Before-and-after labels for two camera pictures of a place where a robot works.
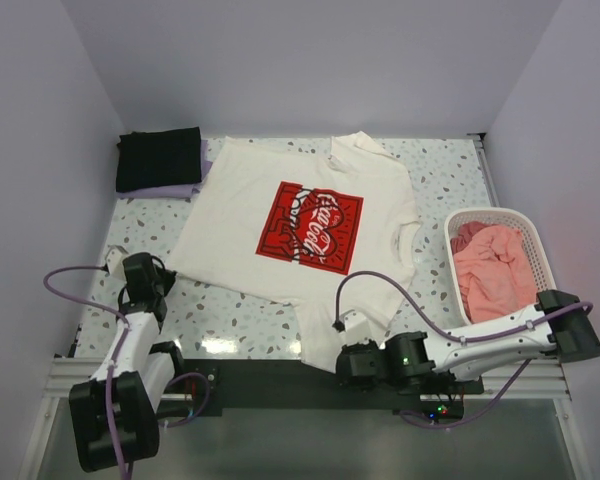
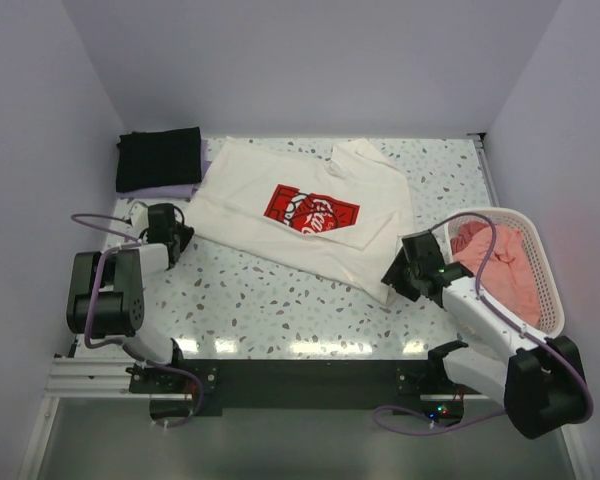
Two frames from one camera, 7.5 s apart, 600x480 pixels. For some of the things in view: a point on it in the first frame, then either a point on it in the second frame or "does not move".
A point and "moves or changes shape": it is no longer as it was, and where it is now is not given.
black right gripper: [358, 348] to [393, 276]
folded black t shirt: [154, 159] does not move
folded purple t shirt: [177, 191] does not move
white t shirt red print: [328, 228] moves or changes shape
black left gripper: [168, 279] to [186, 234]
